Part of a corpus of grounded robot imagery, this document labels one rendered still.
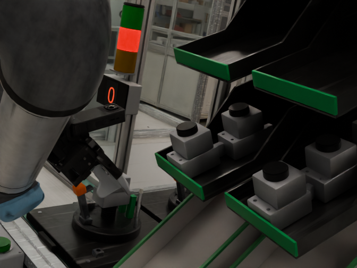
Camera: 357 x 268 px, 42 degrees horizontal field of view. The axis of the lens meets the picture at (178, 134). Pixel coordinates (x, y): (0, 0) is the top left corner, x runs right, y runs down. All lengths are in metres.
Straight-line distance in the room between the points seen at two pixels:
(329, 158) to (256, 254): 0.19
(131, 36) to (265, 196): 0.62
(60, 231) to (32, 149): 0.42
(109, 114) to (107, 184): 0.13
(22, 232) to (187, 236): 0.35
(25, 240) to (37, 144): 0.42
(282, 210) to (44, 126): 0.28
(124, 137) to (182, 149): 0.51
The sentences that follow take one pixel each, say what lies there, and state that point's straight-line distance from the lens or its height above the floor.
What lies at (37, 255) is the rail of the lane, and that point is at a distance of 0.89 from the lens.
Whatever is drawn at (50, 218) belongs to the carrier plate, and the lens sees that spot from 1.00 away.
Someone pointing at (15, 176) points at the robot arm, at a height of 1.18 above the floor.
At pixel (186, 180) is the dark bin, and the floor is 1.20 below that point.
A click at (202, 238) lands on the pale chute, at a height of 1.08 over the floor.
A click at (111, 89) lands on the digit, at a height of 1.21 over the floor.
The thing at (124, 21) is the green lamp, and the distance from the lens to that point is 1.09.
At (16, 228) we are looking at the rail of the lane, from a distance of 0.97.
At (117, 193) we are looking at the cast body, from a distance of 0.94.
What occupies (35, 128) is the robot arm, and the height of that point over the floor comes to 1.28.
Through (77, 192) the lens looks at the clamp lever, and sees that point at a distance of 0.90.
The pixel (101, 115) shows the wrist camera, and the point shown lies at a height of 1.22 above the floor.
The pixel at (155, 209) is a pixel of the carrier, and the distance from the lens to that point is 1.10.
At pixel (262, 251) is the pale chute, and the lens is 0.70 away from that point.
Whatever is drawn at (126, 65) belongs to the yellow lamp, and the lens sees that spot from 1.09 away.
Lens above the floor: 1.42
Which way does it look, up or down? 15 degrees down
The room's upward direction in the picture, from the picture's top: 11 degrees clockwise
